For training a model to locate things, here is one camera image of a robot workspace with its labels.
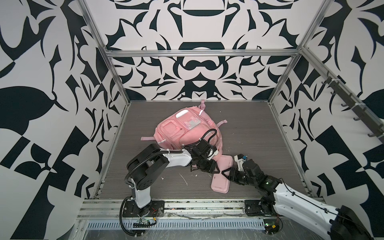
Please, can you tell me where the black wall hook rail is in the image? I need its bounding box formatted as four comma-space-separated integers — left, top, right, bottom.
322, 71, 384, 144

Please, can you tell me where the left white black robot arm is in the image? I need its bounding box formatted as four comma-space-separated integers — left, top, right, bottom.
124, 140, 219, 209

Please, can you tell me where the pink student backpack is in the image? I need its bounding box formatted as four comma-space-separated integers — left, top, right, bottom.
141, 100, 228, 160

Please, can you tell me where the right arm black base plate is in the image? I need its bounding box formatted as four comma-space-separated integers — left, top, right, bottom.
244, 199, 279, 217

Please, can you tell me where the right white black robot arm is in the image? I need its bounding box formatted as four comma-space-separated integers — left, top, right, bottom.
222, 160, 373, 240

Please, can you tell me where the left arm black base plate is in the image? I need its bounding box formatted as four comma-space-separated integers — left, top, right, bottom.
122, 201, 165, 218

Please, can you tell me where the white slotted cable duct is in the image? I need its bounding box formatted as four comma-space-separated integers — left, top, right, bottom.
87, 219, 265, 231

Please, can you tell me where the aluminium frame rail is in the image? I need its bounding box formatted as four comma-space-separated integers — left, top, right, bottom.
76, 197, 332, 221

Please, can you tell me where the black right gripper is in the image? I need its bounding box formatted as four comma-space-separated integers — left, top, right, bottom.
220, 167, 258, 188

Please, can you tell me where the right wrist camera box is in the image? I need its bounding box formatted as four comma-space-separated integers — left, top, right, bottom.
234, 154, 248, 172

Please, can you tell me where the left small circuit board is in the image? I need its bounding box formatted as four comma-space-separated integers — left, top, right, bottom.
133, 218, 157, 228

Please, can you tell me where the right small circuit board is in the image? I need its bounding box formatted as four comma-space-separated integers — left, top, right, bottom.
264, 222, 282, 236

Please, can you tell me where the small circuit board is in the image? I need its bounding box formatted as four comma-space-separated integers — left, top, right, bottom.
264, 222, 282, 236
133, 218, 157, 228

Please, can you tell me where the pink pencil case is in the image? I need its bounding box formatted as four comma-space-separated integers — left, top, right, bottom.
211, 155, 234, 194

